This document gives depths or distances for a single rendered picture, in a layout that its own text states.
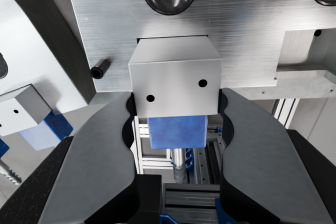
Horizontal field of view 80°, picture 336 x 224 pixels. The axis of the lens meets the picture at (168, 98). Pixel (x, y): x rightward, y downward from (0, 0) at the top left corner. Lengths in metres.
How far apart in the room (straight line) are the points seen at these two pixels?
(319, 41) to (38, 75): 0.27
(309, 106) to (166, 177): 0.98
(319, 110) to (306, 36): 1.33
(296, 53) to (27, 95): 0.26
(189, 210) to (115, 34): 0.49
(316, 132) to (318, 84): 1.33
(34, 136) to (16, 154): 1.68
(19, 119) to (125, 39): 0.15
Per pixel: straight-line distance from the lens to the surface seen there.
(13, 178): 0.39
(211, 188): 0.62
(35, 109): 0.25
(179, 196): 0.59
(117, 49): 0.17
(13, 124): 0.27
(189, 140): 0.15
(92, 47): 0.17
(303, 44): 0.22
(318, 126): 1.62
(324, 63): 0.23
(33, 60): 0.25
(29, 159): 1.94
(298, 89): 0.32
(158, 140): 0.15
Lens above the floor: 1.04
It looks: 59 degrees down
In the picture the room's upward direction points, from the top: 176 degrees counter-clockwise
